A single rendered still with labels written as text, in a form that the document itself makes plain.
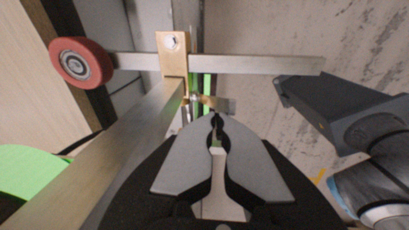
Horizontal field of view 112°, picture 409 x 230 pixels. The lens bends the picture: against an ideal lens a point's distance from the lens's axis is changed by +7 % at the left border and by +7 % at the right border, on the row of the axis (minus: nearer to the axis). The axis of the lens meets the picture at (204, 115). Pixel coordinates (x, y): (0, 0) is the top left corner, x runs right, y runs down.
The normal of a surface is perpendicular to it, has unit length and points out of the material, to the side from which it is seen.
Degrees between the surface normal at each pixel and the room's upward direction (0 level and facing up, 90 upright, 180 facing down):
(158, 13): 0
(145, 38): 0
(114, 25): 90
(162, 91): 90
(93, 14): 90
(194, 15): 0
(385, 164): 97
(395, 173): 72
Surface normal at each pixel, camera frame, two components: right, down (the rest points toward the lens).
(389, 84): -0.07, 0.52
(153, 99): 0.01, -0.85
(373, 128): -0.74, -0.37
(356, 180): -0.78, -0.56
